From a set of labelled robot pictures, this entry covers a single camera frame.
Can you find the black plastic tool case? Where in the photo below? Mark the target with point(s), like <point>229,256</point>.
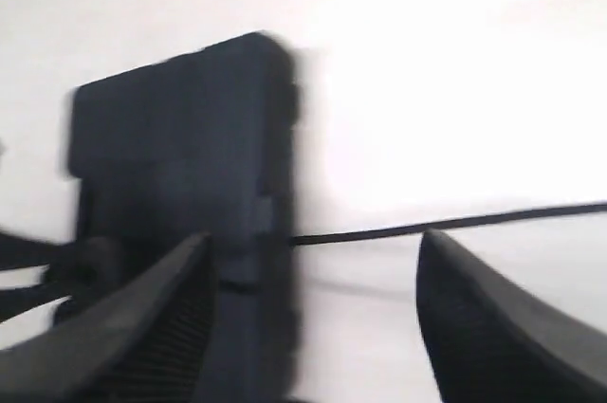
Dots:
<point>203,142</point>

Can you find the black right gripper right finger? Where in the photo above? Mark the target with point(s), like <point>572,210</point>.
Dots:
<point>489,340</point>

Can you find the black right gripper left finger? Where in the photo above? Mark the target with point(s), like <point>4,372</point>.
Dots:
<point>127,328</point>

